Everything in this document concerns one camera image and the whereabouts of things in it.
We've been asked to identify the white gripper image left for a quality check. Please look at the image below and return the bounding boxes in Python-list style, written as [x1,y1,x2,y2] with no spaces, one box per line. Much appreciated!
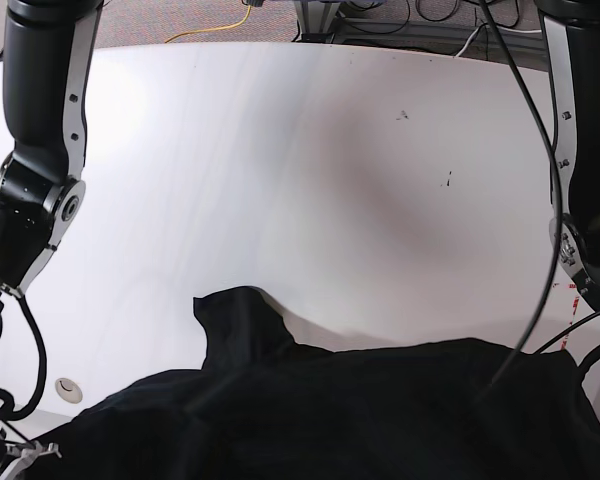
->
[0,430,61,479]

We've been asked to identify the black t-shirt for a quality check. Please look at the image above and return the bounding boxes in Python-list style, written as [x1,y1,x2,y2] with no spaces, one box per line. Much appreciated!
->
[25,287,600,479]

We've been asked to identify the robot arm image right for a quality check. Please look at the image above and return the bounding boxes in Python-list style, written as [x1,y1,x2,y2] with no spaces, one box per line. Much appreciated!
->
[536,1,600,310]

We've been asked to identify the robot arm image left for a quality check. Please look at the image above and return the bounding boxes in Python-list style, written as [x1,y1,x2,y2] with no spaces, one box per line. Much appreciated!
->
[0,1,104,479]

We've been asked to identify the red tape rectangle marking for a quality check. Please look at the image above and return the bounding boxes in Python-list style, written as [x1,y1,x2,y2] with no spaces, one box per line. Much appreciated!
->
[552,282,581,354]

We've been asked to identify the black cable image left arm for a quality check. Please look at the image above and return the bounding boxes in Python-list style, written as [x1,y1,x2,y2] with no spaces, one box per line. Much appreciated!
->
[0,296,47,442]

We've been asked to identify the black cable image arm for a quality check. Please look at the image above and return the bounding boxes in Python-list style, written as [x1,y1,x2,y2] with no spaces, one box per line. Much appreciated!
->
[472,0,600,441]
[0,296,47,442]

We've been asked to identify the left table cable grommet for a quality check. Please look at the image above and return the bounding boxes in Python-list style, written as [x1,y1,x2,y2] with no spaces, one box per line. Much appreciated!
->
[55,378,83,405]

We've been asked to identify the yellow cable on floor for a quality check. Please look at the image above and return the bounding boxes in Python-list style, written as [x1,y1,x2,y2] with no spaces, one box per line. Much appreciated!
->
[164,4,254,45]

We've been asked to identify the white cable on floor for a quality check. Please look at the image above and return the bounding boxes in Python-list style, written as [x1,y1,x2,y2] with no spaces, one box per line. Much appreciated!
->
[453,23,544,59]

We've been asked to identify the black cable image right arm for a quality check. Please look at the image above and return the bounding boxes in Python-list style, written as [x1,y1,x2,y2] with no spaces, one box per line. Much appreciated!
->
[472,0,600,441]

